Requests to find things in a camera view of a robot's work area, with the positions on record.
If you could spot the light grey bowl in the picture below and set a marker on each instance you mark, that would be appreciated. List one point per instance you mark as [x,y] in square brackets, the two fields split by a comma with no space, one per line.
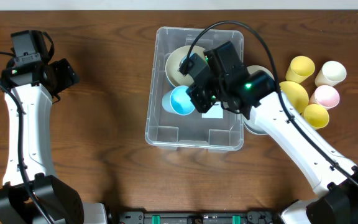
[253,128]

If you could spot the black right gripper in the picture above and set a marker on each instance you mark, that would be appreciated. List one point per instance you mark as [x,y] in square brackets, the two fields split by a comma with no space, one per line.
[202,97]

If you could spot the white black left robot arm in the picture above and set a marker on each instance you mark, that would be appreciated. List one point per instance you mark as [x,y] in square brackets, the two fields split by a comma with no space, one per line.
[31,191]

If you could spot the yellow cup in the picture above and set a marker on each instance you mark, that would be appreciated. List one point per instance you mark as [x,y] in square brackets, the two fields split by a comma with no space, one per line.
[300,68]
[316,116]

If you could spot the cream beige bowl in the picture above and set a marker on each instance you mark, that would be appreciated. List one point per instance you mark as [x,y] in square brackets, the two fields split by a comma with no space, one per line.
[173,64]

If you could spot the white paper label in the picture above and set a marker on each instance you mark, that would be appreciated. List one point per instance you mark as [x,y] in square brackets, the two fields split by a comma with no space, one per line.
[215,112]

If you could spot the cream white cup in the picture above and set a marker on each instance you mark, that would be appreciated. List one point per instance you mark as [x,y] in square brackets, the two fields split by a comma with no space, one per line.
[331,73]

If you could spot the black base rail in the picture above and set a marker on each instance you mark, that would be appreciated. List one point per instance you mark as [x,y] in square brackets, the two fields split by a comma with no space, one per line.
[250,217]

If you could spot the clear plastic storage container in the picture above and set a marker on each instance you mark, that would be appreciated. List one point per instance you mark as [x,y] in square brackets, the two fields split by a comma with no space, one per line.
[171,131]

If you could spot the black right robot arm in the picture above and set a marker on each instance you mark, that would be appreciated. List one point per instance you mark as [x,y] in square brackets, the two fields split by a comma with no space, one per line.
[333,177]

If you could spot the yellow bowl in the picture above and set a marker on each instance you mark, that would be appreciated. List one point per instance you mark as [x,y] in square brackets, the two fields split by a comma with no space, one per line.
[296,94]

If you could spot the pink cup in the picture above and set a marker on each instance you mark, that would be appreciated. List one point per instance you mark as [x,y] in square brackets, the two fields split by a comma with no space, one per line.
[325,96]

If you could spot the white bowl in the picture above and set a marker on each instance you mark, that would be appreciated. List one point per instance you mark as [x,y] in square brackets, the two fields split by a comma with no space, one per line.
[253,69]

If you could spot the light blue cup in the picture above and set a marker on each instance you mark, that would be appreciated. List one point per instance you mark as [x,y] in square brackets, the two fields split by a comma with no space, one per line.
[177,101]

